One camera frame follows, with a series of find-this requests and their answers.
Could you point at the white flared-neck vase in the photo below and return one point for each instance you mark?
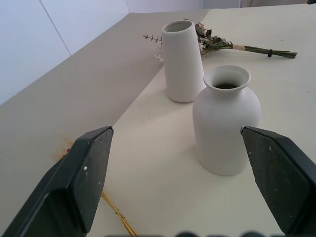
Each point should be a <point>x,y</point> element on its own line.
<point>225,118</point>

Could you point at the green-stemmed flower bouquet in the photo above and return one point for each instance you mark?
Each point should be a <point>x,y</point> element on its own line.
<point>222,44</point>

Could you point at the yellow dried straw bouquet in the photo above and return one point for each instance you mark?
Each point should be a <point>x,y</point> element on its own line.
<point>118,214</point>

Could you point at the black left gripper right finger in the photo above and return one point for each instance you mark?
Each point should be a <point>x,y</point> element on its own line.
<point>281,177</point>

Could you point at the tall white cylindrical vase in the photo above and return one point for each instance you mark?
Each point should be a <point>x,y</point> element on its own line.
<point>181,61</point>

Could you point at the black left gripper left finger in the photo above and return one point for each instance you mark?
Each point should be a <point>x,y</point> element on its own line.
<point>74,187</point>

